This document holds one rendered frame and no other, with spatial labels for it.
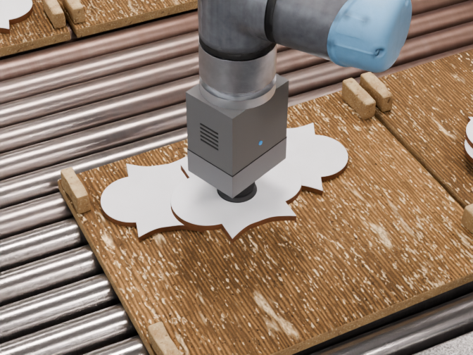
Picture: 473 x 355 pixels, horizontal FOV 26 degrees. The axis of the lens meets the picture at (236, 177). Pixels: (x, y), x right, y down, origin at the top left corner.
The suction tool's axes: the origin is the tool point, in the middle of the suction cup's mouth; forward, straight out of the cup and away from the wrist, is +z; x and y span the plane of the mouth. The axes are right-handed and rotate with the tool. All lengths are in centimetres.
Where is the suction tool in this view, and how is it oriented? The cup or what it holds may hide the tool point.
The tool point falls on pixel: (236, 197)
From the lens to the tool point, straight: 110.9
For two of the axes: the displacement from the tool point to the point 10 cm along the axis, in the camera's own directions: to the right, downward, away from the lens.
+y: -6.7, 4.9, -5.5
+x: 7.4, 4.5, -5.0
